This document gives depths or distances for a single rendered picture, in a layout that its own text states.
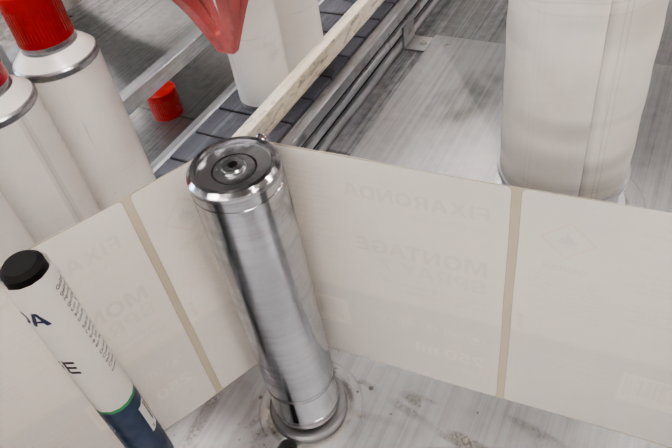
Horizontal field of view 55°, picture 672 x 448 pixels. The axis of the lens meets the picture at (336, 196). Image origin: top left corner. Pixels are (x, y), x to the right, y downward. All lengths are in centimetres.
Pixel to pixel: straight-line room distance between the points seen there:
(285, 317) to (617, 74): 22
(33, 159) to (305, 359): 19
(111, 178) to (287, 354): 20
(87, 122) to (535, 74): 27
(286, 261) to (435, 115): 33
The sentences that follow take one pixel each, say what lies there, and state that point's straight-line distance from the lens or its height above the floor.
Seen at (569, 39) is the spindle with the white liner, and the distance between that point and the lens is 37.
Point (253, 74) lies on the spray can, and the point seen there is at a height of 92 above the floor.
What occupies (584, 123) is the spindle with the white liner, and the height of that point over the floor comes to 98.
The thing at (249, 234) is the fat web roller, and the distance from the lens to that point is 25.
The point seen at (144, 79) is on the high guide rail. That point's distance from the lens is 54.
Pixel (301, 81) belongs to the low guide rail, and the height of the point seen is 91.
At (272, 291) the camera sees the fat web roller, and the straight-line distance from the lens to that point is 28.
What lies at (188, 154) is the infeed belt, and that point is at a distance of 58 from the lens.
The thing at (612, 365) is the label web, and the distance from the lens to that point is 30.
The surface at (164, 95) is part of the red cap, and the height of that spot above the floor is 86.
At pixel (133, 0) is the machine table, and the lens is 102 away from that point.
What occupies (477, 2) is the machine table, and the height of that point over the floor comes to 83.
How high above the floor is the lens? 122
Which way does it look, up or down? 43 degrees down
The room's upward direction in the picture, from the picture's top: 10 degrees counter-clockwise
